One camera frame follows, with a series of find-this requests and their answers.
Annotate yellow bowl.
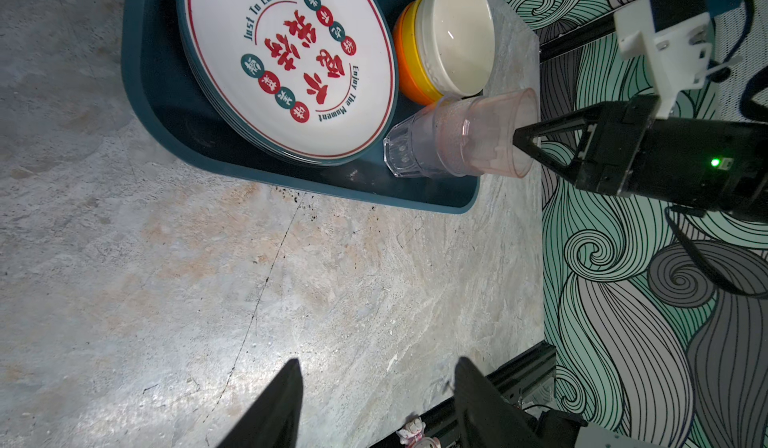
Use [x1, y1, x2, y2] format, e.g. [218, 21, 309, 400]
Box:
[403, 0, 448, 102]

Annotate clear plastic cup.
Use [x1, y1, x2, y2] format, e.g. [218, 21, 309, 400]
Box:
[383, 107, 447, 178]

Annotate black right corner post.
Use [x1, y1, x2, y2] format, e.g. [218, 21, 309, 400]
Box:
[536, 0, 721, 64]

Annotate cream white bowl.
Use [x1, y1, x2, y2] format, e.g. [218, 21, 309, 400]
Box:
[415, 0, 495, 97]

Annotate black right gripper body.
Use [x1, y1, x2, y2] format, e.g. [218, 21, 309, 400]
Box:
[569, 95, 767, 222]

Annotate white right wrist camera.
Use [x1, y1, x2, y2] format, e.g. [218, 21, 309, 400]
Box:
[613, 0, 754, 120]

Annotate dark teal plastic bin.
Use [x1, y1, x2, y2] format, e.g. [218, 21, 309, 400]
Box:
[121, 0, 479, 214]

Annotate orange bowl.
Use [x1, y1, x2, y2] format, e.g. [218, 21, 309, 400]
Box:
[393, 0, 442, 106]

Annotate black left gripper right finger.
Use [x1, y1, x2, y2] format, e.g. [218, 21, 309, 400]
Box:
[454, 357, 540, 447]

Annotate pink white small figurine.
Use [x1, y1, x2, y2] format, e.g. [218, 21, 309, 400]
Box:
[396, 416, 441, 448]

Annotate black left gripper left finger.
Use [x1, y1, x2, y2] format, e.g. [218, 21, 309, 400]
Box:
[218, 358, 303, 448]

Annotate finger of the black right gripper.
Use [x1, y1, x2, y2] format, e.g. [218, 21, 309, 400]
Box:
[522, 146, 584, 186]
[513, 103, 603, 148]

